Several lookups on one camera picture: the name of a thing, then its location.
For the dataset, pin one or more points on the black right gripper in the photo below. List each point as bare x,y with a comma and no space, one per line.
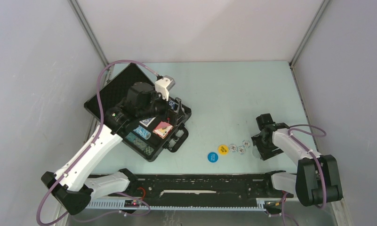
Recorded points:
266,153

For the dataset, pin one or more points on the clear round dealer button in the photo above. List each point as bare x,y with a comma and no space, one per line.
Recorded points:
256,153

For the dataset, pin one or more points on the black poker set case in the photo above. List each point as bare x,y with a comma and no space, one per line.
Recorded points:
113,90

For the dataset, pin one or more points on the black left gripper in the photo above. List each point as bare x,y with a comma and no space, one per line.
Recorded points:
172,119

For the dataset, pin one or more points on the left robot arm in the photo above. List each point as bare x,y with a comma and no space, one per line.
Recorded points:
72,185

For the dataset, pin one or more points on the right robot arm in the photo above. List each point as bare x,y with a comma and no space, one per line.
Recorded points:
316,181

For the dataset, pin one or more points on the light blue chip stack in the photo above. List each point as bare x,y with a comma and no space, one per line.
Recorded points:
142,132

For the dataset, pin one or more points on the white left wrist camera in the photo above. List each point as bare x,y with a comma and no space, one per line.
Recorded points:
163,85

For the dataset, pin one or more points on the blue small blind button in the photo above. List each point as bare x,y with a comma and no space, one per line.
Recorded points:
212,157

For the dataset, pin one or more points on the red playing card deck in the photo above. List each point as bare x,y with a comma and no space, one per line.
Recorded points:
162,129

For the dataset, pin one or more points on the yellow big blind button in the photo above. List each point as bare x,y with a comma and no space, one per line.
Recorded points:
223,149

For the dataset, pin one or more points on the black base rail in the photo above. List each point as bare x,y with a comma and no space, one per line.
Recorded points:
203,190

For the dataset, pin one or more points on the blue playing card deck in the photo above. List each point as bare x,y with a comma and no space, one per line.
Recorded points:
147,122

